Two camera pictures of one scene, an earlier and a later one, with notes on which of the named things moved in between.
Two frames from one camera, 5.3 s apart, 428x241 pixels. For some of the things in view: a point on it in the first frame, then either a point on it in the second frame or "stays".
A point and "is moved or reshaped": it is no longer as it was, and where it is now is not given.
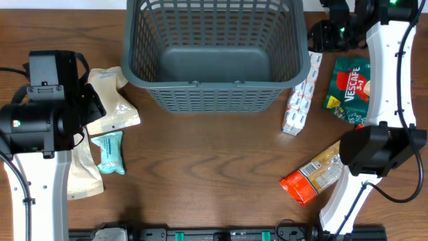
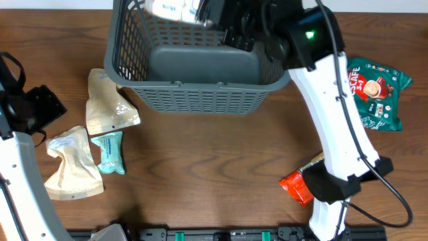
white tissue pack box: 301,97 to 178,10
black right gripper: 324,37 to 239,38
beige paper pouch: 84,177 stays
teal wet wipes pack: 112,152 stays
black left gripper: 93,108 to 52,106
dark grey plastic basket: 215,56 is moved or reshaped
